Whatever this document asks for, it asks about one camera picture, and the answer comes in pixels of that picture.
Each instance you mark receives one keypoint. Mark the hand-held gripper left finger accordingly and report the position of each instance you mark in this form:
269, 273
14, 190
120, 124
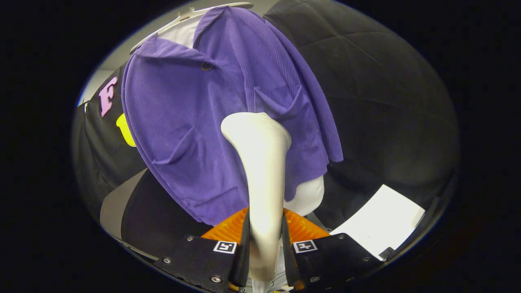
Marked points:
244, 256

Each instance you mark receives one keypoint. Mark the white garment steamer head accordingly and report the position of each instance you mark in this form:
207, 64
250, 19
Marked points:
262, 171

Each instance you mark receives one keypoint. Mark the grey cabinet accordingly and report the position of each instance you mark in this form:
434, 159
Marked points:
114, 207

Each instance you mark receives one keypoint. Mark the black backdrop cloth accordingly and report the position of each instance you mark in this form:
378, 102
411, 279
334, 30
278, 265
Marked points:
386, 101

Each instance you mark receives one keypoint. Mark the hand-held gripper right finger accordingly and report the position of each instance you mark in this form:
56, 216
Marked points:
287, 256

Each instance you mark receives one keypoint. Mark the white clothes hanger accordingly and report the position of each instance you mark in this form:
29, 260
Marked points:
185, 15

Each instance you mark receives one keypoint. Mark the white flat board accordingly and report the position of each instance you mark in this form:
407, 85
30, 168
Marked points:
378, 224

